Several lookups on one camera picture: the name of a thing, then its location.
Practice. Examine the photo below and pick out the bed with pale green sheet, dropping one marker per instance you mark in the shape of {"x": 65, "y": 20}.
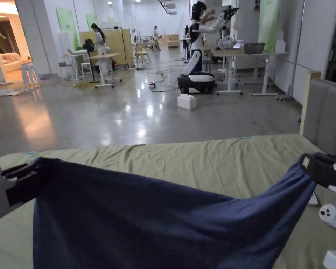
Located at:
{"x": 184, "y": 162}

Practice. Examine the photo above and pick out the pale sofa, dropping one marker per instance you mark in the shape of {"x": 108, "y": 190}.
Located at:
{"x": 12, "y": 60}

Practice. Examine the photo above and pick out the white foam block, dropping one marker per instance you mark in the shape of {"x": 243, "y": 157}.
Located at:
{"x": 187, "y": 101}

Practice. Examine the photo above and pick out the white hand controller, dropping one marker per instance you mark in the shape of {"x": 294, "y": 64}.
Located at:
{"x": 329, "y": 214}

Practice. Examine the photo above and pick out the green banner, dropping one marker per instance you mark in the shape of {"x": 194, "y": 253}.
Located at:
{"x": 268, "y": 25}

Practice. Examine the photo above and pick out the white power strip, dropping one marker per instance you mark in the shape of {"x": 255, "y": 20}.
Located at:
{"x": 151, "y": 84}

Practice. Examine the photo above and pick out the grey padded headboard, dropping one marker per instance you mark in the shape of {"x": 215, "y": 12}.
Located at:
{"x": 324, "y": 117}

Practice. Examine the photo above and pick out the yellow folding screen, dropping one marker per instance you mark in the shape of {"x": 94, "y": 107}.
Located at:
{"x": 120, "y": 44}

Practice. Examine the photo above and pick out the white and black humanoid robot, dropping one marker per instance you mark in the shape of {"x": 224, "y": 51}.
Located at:
{"x": 197, "y": 78}

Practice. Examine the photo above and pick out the dark blue shirt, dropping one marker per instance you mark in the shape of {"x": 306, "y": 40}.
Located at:
{"x": 128, "y": 218}

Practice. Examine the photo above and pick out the wooden cabinet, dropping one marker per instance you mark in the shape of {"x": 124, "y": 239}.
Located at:
{"x": 173, "y": 40}

